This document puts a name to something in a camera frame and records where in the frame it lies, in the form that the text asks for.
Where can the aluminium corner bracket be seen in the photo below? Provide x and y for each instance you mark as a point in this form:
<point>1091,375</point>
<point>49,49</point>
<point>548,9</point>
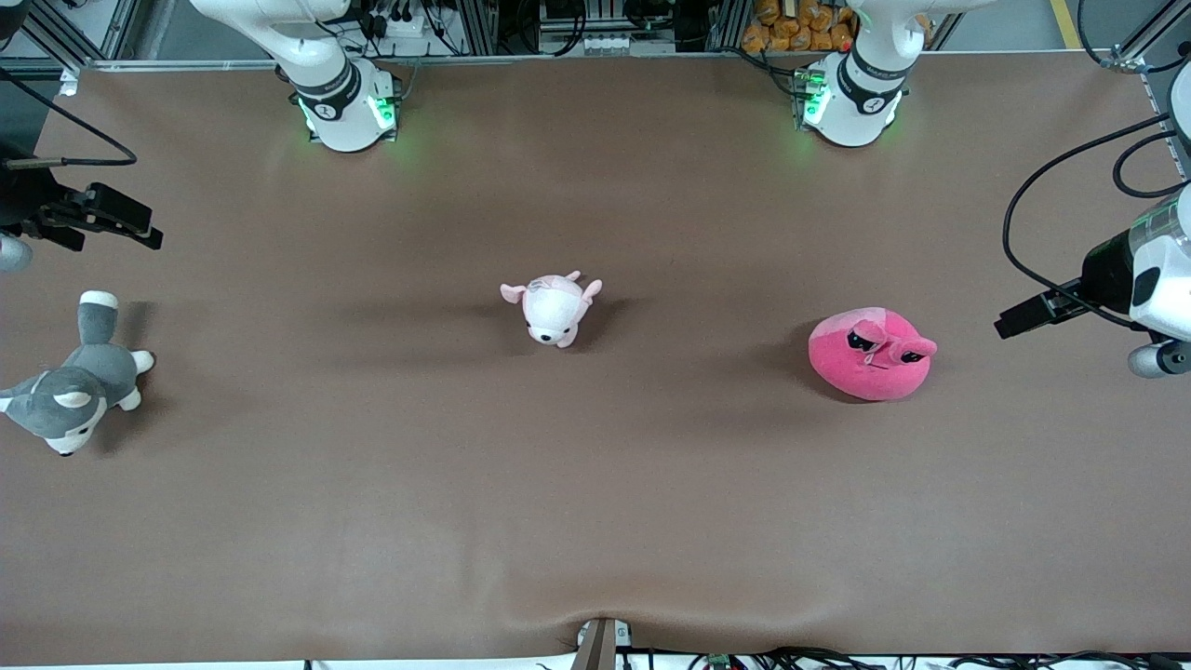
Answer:
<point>1129,58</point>

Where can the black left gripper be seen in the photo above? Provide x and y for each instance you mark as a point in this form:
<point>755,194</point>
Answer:
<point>1104,274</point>

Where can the pale pink white plush dog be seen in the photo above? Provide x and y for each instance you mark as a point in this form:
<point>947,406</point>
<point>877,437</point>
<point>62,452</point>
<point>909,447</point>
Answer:
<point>551,312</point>

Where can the orange packaged snacks pile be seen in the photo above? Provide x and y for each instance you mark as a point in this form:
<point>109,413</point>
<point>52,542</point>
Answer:
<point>800,26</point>

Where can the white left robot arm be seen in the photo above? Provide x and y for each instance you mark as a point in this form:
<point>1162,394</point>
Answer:
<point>861,102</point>

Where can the hot pink round plush toy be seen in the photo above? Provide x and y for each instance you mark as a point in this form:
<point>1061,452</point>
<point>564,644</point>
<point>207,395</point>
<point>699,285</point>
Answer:
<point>870,363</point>

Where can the brown table mat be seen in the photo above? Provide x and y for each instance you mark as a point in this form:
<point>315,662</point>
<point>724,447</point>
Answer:
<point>651,484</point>

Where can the white power strip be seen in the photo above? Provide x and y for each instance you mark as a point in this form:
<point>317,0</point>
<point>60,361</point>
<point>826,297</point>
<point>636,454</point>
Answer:
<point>405,25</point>

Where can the brown metal clamp bracket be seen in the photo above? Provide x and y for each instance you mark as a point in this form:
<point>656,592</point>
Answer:
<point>598,644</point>

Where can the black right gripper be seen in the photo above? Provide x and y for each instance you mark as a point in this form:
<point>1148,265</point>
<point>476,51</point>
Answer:
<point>26,199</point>

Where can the grey white husky plush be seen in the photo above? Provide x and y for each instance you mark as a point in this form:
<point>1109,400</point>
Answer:
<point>79,386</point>

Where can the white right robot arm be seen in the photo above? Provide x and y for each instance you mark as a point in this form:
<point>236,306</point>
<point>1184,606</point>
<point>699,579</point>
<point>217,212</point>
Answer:
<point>344,121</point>

